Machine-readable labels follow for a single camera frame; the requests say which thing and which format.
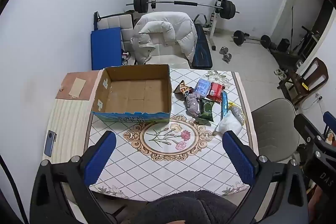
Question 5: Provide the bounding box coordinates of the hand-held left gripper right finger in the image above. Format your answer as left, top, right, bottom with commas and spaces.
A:
222, 130, 309, 224

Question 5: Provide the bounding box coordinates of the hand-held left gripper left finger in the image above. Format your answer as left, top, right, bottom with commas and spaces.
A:
29, 130, 117, 224

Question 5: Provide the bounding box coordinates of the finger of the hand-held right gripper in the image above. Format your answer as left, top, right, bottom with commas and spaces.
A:
323, 112, 336, 135
293, 114, 336, 159

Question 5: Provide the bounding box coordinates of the white plastic bag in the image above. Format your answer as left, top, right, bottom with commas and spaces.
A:
216, 111, 243, 136

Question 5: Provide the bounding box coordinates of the silver glitter pouch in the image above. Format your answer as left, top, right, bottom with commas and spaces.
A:
228, 101, 245, 125

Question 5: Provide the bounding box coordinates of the long blue packet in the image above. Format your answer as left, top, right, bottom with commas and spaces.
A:
220, 90, 229, 119

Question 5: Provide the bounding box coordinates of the green snack packet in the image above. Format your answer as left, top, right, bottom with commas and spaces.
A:
197, 98, 216, 123

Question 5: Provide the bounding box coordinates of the cardboard box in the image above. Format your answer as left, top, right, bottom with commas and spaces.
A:
92, 64, 172, 124

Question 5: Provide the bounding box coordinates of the red packet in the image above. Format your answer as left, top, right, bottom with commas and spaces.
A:
206, 82, 226, 104

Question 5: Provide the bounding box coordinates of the grey plush toy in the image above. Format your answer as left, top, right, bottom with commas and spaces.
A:
186, 93, 201, 117

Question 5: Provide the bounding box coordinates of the blue white tissue pack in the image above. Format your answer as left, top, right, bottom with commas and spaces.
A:
195, 78, 212, 97

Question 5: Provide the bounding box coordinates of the brown panda snack packet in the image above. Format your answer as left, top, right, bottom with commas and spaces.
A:
173, 80, 194, 98

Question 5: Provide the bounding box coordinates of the grey round stool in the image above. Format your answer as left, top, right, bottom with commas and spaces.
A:
251, 98, 301, 163

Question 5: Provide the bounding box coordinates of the dark wooden chair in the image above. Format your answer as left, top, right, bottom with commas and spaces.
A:
277, 57, 329, 109

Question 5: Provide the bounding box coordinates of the blue smartphone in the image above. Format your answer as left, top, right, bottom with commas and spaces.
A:
44, 130, 57, 157

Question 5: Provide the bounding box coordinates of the floral diamond pattern tablecloth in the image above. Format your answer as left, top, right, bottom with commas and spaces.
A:
88, 68, 254, 201

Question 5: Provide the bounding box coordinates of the person's dark fleece clothing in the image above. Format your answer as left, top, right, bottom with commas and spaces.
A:
126, 190, 238, 224

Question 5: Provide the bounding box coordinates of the beige card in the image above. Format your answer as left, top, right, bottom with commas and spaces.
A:
69, 78, 87, 98

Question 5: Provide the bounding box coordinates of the black exercise machine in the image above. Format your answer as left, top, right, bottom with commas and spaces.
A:
289, 26, 321, 56

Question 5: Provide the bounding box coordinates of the black bag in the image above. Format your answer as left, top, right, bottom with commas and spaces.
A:
277, 38, 290, 52

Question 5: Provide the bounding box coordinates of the blue folded exercise mat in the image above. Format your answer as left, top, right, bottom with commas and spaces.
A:
90, 27, 122, 70

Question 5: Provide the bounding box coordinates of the black weight bench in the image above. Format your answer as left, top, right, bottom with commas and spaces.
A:
191, 25, 214, 69

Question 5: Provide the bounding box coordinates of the small barbell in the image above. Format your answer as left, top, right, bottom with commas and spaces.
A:
231, 30, 272, 49

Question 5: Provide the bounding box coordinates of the beige quilted chair back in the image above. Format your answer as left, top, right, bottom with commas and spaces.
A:
94, 12, 133, 51

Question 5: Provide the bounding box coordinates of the white down jacket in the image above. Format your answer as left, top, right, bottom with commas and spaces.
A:
130, 11, 198, 65

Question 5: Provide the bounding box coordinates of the barbell with black plates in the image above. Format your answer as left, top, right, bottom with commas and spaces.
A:
126, 0, 240, 20

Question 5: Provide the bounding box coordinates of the black power cable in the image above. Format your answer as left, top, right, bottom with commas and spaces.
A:
301, 95, 323, 110

